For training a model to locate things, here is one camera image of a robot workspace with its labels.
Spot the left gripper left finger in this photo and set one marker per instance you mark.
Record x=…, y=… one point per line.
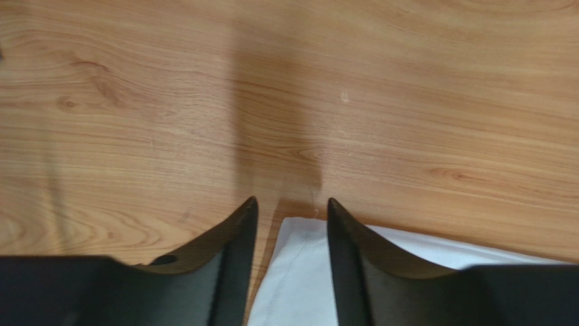
x=203, y=282

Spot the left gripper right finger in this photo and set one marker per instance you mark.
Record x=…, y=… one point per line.
x=376, y=282

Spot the white t-shirt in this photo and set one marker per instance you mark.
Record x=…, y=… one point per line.
x=297, y=288

